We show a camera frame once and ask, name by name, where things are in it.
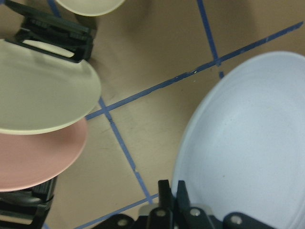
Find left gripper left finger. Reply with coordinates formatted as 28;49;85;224
158;180;173;215

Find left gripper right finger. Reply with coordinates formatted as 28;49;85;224
176;180;191;212

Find blue plate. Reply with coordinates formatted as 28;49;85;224
172;52;305;229

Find pink plate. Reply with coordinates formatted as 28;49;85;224
0;118;88;192

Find cream plate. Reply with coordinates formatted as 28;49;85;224
0;40;101;135

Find black dish rack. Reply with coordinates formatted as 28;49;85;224
0;0;93;229

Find cream bowl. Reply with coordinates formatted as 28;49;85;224
56;0;125;17

